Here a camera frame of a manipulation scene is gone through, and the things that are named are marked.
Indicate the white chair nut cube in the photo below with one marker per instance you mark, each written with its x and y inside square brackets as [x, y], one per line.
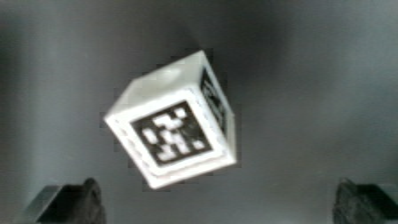
[173, 122]

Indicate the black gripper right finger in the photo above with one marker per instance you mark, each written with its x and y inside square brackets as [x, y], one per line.
[367, 203]

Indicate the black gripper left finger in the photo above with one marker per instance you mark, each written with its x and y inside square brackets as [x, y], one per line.
[66, 205]

